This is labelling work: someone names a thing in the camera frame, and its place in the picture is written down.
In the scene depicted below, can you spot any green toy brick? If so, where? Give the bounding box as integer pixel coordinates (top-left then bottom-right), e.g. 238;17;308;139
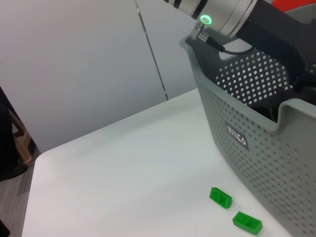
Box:
209;187;233;210
232;211;263;235

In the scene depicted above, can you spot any black furniture piece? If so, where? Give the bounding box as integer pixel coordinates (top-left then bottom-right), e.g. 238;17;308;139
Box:
0;85;28;182

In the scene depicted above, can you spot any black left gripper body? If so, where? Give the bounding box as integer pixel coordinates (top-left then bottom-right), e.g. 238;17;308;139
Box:
235;0;316;91

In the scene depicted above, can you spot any orange bin carry handle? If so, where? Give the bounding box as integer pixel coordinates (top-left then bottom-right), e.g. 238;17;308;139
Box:
271;0;316;13

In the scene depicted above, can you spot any brown wooden stool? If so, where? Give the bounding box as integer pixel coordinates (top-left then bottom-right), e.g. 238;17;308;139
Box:
11;108;34;166

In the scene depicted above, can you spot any left arm cable with plug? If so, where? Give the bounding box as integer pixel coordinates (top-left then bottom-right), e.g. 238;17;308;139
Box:
190;22;255;55

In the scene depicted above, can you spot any grey perforated plastic storage bin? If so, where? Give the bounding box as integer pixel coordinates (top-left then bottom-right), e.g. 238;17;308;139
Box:
179;4;316;237

